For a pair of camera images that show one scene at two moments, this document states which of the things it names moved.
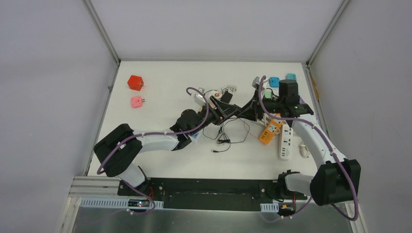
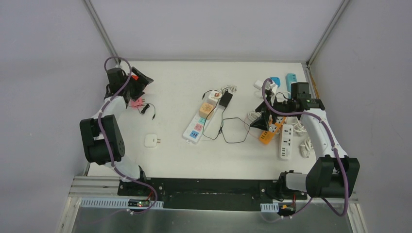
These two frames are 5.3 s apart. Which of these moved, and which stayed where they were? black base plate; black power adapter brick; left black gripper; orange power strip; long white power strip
Moved: left black gripper; long white power strip
Stayed: orange power strip; black power adapter brick; black base plate
